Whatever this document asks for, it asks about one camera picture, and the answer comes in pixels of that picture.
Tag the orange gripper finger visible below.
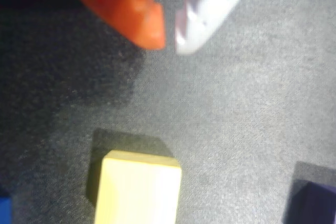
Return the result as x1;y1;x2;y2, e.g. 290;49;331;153
64;0;166;50

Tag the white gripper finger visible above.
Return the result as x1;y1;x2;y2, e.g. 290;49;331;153
174;0;263;56

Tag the yellow wooden cube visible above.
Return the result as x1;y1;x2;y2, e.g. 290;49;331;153
93;150;183;224

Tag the purple wooden cube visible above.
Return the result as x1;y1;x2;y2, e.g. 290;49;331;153
281;180;336;224

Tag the blue wooden cube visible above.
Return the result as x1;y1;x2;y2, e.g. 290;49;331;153
0;196;13;224

